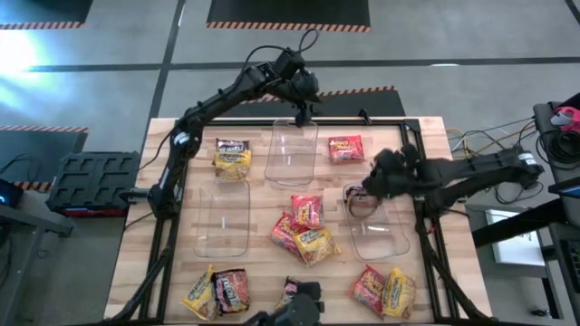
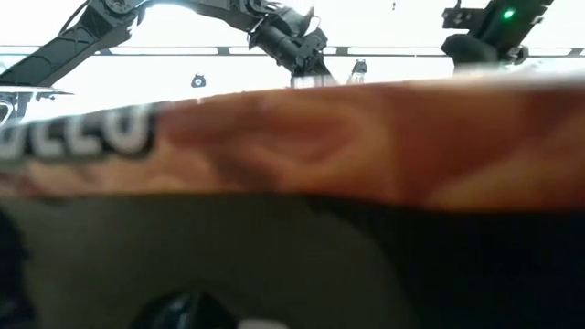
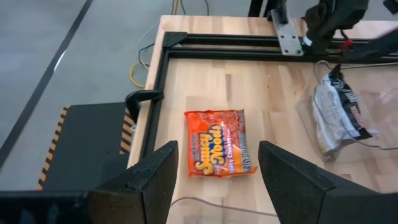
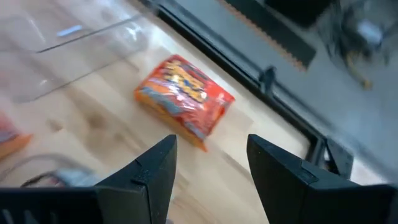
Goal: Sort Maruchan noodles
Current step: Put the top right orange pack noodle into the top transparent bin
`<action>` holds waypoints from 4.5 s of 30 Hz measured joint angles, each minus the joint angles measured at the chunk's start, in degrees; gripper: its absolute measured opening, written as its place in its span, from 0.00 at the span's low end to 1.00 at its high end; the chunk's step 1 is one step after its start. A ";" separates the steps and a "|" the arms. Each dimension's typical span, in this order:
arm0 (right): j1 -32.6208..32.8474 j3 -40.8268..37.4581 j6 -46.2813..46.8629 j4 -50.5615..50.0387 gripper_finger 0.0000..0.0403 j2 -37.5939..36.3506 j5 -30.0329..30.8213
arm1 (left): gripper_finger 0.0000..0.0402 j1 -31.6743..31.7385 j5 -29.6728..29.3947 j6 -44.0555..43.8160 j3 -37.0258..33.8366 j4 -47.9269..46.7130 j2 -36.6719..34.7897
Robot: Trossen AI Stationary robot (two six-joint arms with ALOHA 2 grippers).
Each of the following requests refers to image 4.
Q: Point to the black frame knob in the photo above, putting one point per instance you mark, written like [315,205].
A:
[268,79]

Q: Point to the clear plastic bin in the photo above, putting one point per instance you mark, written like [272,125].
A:
[77,62]

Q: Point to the red Maruchan ramen packet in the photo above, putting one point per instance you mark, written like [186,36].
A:
[186,93]
[12,146]

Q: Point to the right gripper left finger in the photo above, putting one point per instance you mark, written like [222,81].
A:
[143,193]

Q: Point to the black hazard-striped floor mat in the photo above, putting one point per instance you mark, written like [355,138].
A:
[280,31]

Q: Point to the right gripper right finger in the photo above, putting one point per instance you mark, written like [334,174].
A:
[286,186]

